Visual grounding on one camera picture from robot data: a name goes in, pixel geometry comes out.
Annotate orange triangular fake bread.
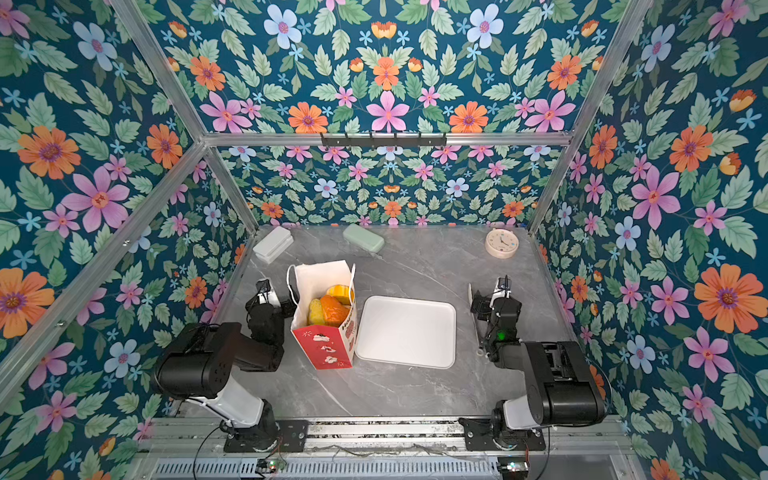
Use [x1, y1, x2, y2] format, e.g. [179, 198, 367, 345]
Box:
[320, 295, 350, 328]

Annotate black hook rail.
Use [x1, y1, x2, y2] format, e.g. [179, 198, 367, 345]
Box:
[320, 133, 448, 148]

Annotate mint green glasses case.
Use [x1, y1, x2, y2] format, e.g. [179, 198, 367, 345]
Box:
[342, 225, 385, 253]

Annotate white flat box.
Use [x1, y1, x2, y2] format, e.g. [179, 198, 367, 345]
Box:
[253, 226, 294, 264]

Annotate red white paper bag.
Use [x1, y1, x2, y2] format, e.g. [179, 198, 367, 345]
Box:
[286, 260, 358, 370]

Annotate white slotted cable duct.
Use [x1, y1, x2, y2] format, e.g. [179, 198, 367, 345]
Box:
[151, 457, 501, 479]

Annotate pink round alarm clock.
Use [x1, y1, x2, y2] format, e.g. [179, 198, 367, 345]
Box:
[484, 229, 520, 260]

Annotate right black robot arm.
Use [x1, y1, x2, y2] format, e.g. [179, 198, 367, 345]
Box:
[468, 276, 607, 449]

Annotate steel tongs white tips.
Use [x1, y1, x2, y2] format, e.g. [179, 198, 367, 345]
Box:
[467, 284, 484, 356]

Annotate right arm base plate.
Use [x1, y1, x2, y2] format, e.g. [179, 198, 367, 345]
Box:
[458, 417, 546, 452]

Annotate white plastic tray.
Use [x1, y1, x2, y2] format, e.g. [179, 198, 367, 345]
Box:
[355, 296, 457, 370]

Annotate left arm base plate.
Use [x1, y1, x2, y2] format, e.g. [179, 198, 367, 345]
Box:
[223, 419, 309, 453]

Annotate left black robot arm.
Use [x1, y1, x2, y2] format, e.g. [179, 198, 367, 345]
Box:
[151, 278, 285, 451]

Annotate aluminium front rail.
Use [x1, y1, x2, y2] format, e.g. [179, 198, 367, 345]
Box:
[138, 416, 634, 458]

